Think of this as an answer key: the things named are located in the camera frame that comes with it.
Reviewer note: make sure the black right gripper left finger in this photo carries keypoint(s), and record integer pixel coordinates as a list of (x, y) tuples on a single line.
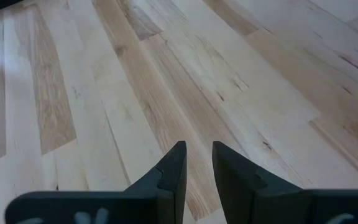
[(154, 205)]

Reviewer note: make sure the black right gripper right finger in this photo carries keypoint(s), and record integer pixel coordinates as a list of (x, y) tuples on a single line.
[(253, 202)]

